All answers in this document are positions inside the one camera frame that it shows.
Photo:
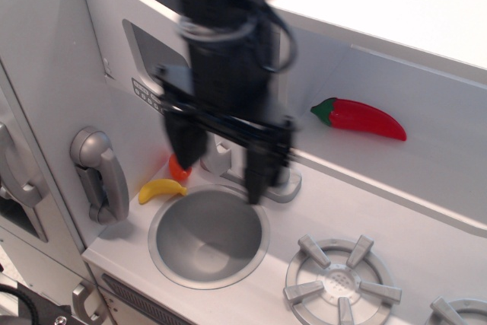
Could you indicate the silver toy faucet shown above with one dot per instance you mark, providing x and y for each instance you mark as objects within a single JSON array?
[{"x": 289, "y": 182}]

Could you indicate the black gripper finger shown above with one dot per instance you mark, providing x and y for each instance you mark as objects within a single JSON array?
[
  {"x": 263, "y": 170},
  {"x": 187, "y": 137}
]

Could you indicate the silver fridge door handle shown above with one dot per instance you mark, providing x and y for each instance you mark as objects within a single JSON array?
[{"x": 18, "y": 169}]

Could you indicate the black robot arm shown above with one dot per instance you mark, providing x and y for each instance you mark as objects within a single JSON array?
[{"x": 230, "y": 19}]

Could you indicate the orange toy fruit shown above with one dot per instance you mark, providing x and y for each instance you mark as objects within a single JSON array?
[{"x": 176, "y": 171}]

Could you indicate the silver toy telephone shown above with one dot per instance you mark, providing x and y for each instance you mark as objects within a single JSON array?
[{"x": 101, "y": 176}]

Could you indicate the yellow toy banana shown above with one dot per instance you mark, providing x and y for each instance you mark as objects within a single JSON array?
[{"x": 160, "y": 187}]

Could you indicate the silver round sink bowl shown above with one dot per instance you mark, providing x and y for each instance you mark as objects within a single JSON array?
[{"x": 211, "y": 238}]

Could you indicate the white toy microwave door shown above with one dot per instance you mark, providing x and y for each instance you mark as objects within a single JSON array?
[{"x": 134, "y": 38}]

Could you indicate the white toy kitchen cabinet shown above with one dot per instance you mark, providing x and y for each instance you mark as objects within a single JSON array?
[{"x": 422, "y": 201}]

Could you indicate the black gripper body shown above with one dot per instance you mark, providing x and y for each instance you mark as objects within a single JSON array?
[{"x": 228, "y": 82}]

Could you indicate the silver lower cabinet handle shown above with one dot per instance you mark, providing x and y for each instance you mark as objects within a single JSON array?
[{"x": 88, "y": 305}]

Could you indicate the silver stove burner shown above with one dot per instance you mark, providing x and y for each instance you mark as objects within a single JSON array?
[
  {"x": 463, "y": 311},
  {"x": 337, "y": 281}
]

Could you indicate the red toy chili pepper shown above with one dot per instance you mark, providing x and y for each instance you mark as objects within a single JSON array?
[{"x": 356, "y": 116}]

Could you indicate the silver microwave door handle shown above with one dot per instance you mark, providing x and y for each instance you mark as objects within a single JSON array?
[{"x": 217, "y": 158}]

